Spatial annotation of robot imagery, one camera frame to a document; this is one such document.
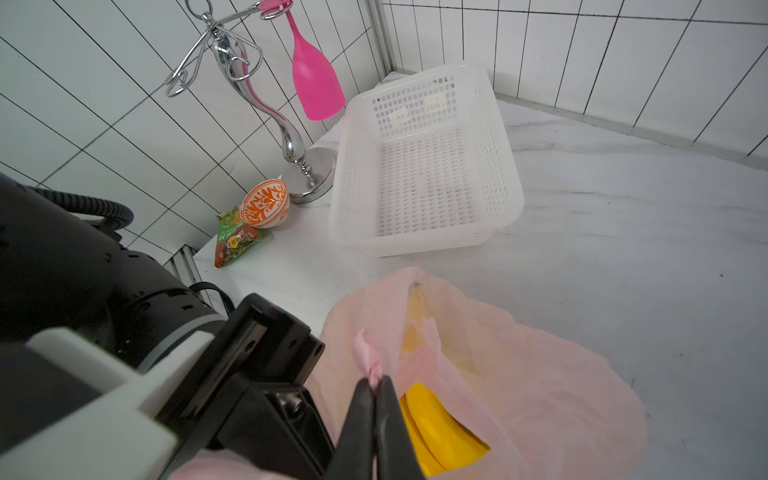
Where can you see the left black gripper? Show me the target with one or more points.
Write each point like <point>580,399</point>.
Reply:
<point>246,394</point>

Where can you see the pink plastic bag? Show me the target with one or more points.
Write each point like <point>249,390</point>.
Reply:
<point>545,407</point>

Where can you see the white perforated plastic basket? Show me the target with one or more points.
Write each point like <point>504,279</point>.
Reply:
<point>423,164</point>

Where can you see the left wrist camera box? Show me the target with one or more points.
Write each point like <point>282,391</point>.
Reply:
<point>115,436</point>

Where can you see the yellow banana bunch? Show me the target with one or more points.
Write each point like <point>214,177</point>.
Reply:
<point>448,424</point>

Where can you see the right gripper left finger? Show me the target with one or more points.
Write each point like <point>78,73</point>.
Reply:
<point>355,451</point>

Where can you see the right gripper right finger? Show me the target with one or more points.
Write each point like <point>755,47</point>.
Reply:
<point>395,455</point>

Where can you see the orange patterned round container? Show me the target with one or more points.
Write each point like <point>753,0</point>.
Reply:
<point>267,205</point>

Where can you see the chrome hook stand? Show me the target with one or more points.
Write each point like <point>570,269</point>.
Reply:
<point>310,171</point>

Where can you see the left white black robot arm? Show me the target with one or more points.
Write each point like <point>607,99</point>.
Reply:
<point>62,266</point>

